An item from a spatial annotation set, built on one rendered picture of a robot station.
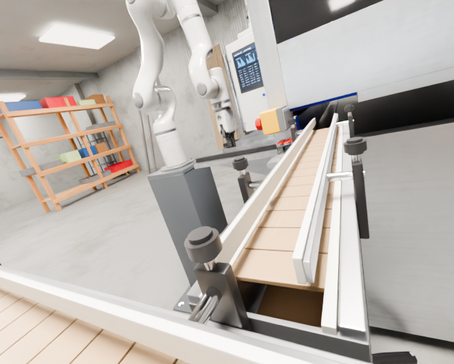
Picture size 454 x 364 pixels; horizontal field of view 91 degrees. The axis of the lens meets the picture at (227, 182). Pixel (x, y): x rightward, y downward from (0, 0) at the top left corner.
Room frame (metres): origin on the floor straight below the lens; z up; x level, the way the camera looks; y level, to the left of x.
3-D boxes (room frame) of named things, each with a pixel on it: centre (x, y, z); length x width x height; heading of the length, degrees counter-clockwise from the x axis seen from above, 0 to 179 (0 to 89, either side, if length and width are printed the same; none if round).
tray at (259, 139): (1.00, -0.23, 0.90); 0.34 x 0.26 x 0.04; 59
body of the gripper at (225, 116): (1.02, -0.07, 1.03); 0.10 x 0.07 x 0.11; 149
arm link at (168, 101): (1.26, 0.22, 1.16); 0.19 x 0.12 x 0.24; 145
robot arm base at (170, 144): (1.23, 0.24, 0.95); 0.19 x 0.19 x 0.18
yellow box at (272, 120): (0.73, -0.20, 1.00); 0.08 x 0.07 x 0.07; 59
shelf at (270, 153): (1.18, -0.26, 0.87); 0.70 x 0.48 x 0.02; 149
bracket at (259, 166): (0.97, -0.12, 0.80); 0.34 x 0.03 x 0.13; 59
